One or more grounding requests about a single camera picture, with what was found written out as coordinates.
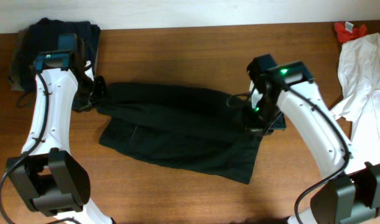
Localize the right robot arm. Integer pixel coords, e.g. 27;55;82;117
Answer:
249;81;380;223

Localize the red garment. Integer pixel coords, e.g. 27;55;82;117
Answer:
333;22;368;44

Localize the black t-shirt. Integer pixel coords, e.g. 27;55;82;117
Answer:
97;83;263;184

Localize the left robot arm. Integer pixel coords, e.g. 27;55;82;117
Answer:
2;68;114;224

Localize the white garment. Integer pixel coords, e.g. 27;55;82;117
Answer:
331;33;380;173

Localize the folded navy garment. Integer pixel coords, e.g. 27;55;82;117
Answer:
15;17;101;94

